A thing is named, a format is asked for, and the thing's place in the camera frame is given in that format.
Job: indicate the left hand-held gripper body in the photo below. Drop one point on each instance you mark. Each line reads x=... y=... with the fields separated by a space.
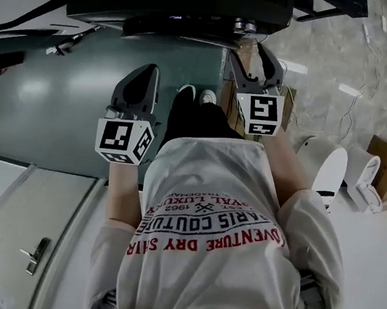
x=116 y=139

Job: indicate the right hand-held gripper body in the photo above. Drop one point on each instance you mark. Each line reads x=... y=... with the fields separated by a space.
x=263 y=113

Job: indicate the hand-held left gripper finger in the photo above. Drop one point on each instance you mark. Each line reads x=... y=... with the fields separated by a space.
x=119 y=87
x=155 y=86

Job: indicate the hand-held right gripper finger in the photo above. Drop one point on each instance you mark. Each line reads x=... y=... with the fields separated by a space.
x=240 y=73
x=272 y=69

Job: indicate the silver washing machine dial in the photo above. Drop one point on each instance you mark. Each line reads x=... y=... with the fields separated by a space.
x=245 y=26

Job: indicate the person's right forearm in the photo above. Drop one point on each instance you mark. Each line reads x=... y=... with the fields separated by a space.
x=286 y=168

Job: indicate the person's left forearm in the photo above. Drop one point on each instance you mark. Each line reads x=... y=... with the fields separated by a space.
x=123 y=194

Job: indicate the tall cardboard box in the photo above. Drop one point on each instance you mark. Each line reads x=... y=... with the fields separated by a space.
x=232 y=109

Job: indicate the black trousers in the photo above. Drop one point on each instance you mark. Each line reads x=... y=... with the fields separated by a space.
x=201 y=123

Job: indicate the white toilet with closed lid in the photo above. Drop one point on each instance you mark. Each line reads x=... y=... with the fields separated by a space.
x=329 y=170

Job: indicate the white power strip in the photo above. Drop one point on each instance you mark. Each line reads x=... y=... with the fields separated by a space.
x=366 y=33

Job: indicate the white toilet with open seat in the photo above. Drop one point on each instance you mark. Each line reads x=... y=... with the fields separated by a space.
x=365 y=182

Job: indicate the white door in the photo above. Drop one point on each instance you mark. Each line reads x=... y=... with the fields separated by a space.
x=21 y=220

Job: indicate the white printed t-shirt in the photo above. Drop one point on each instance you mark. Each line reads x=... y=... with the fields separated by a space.
x=219 y=258

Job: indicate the black metal frame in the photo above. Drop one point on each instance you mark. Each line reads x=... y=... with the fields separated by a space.
x=334 y=6

